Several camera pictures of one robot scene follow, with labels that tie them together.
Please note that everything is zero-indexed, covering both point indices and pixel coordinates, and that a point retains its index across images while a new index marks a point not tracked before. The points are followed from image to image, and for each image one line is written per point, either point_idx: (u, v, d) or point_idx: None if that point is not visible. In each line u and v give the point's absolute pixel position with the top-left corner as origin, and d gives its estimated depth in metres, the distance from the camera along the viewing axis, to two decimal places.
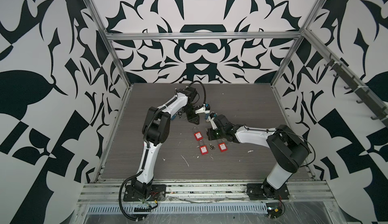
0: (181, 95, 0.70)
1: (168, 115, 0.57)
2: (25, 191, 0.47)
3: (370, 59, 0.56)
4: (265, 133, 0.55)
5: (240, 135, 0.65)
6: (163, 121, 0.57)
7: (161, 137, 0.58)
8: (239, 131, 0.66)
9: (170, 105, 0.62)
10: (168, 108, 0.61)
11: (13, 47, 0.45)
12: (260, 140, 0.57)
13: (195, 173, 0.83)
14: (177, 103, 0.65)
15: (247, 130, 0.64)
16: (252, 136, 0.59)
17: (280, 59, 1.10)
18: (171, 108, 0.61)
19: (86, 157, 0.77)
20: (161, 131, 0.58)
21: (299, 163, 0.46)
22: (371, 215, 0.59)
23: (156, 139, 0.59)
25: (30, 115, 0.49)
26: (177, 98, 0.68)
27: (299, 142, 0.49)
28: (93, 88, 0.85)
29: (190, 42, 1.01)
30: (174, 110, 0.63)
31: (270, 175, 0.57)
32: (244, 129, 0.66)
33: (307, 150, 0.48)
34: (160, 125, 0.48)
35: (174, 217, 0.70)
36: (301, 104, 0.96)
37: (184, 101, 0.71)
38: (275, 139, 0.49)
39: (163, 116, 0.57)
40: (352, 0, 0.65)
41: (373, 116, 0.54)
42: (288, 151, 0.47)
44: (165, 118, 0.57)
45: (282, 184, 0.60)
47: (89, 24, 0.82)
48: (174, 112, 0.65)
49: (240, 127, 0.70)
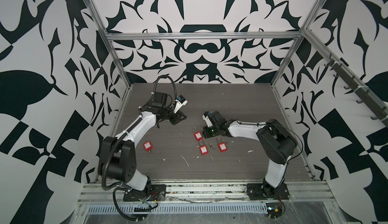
0: (146, 115, 0.58)
1: (132, 143, 0.45)
2: (25, 191, 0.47)
3: (370, 59, 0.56)
4: (256, 127, 0.57)
5: (233, 128, 0.67)
6: (126, 152, 0.43)
7: (127, 173, 0.44)
8: (232, 125, 0.69)
9: (134, 131, 0.50)
10: (131, 135, 0.48)
11: (13, 47, 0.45)
12: (252, 134, 0.59)
13: (195, 173, 0.83)
14: (143, 125, 0.53)
15: (239, 125, 0.66)
16: (244, 130, 0.62)
17: (280, 59, 1.10)
18: (134, 134, 0.49)
19: (86, 157, 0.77)
20: (126, 165, 0.43)
21: (287, 155, 0.49)
22: (371, 215, 0.59)
23: (122, 177, 0.43)
25: (30, 115, 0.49)
26: (143, 119, 0.56)
27: (287, 135, 0.52)
28: (93, 88, 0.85)
29: (190, 42, 1.01)
30: (139, 134, 0.51)
31: (268, 174, 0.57)
32: (237, 123, 0.69)
33: (294, 143, 0.51)
34: (123, 157, 0.43)
35: (174, 217, 0.70)
36: (301, 104, 0.96)
37: (151, 121, 0.59)
38: (264, 132, 0.51)
39: (125, 145, 0.44)
40: (352, 0, 0.65)
41: (373, 116, 0.54)
42: (277, 144, 0.50)
44: (128, 147, 0.43)
45: (280, 181, 0.60)
47: (89, 24, 0.82)
48: (140, 135, 0.52)
49: (233, 121, 0.72)
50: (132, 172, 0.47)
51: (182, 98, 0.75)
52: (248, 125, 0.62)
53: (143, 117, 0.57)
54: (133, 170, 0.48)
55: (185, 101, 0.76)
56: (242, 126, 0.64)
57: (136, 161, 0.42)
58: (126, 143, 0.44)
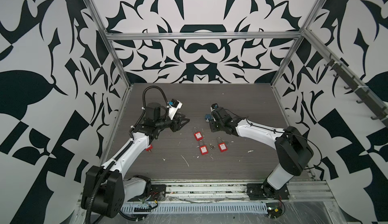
0: (139, 137, 0.55)
1: (119, 173, 0.42)
2: (25, 191, 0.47)
3: (370, 59, 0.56)
4: (272, 134, 0.52)
5: (242, 129, 0.62)
6: (112, 185, 0.39)
7: (112, 207, 0.40)
8: (241, 125, 0.62)
9: (122, 159, 0.46)
10: (119, 164, 0.44)
11: (13, 47, 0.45)
12: (263, 138, 0.55)
13: (195, 173, 0.83)
14: (134, 149, 0.50)
15: (250, 126, 0.60)
16: (256, 133, 0.57)
17: (280, 59, 1.10)
18: (123, 163, 0.45)
19: (86, 157, 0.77)
20: (112, 197, 0.39)
21: (304, 166, 0.46)
22: (371, 216, 0.58)
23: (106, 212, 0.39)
25: (30, 115, 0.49)
26: (134, 142, 0.53)
27: (305, 146, 0.48)
28: (93, 88, 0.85)
29: (190, 42, 1.01)
30: (129, 161, 0.48)
31: (270, 175, 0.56)
32: (247, 124, 0.62)
33: (310, 153, 0.48)
34: (109, 190, 0.39)
35: (174, 217, 0.70)
36: (301, 104, 0.96)
37: (144, 142, 0.55)
38: (285, 142, 0.47)
39: (111, 177, 0.40)
40: (352, 0, 0.65)
41: (373, 116, 0.54)
42: (295, 155, 0.46)
44: (114, 179, 0.40)
45: (283, 184, 0.60)
47: (89, 24, 0.82)
48: (130, 162, 0.48)
49: (241, 120, 0.65)
50: (119, 204, 0.43)
51: (174, 102, 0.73)
52: (263, 128, 0.56)
53: (135, 139, 0.54)
54: (120, 202, 0.44)
55: (179, 104, 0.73)
56: (254, 129, 0.58)
57: (124, 190, 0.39)
58: (113, 173, 0.41)
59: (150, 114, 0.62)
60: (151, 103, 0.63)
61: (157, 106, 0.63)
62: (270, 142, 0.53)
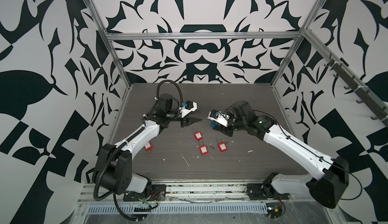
0: (150, 124, 0.57)
1: (129, 153, 0.43)
2: (25, 192, 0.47)
3: (369, 59, 0.60)
4: (319, 163, 0.43)
5: (274, 138, 0.50)
6: (122, 163, 0.42)
7: (119, 185, 0.42)
8: (275, 134, 0.51)
9: (133, 141, 0.48)
10: (130, 146, 0.46)
11: (13, 47, 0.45)
12: (302, 161, 0.46)
13: (194, 173, 0.83)
14: (144, 135, 0.52)
15: (287, 140, 0.49)
16: (293, 150, 0.47)
17: (280, 58, 1.10)
18: (134, 144, 0.47)
19: (86, 157, 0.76)
20: (121, 175, 0.41)
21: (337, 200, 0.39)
22: (371, 215, 0.58)
23: (113, 189, 0.42)
25: (30, 115, 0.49)
26: (145, 130, 0.54)
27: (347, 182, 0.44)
28: (93, 88, 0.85)
29: (190, 42, 1.01)
30: (139, 144, 0.50)
31: (277, 179, 0.65)
32: (284, 136, 0.50)
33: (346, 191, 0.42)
34: (119, 168, 0.42)
35: (174, 217, 0.70)
36: (301, 104, 0.96)
37: (154, 130, 0.57)
38: (332, 176, 0.40)
39: (122, 157, 0.42)
40: (352, 0, 0.65)
41: (373, 116, 0.54)
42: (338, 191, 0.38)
44: (124, 159, 0.42)
45: (284, 191, 0.61)
47: (89, 24, 0.82)
48: (140, 146, 0.51)
49: (274, 125, 0.53)
50: (126, 183, 0.45)
51: (189, 104, 0.72)
52: (306, 150, 0.45)
53: (146, 126, 0.56)
54: (127, 183, 0.45)
55: (193, 108, 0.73)
56: (291, 144, 0.48)
57: (131, 172, 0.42)
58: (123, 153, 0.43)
59: (162, 104, 0.64)
60: (164, 94, 0.64)
61: (170, 98, 0.64)
62: (314, 174, 0.44)
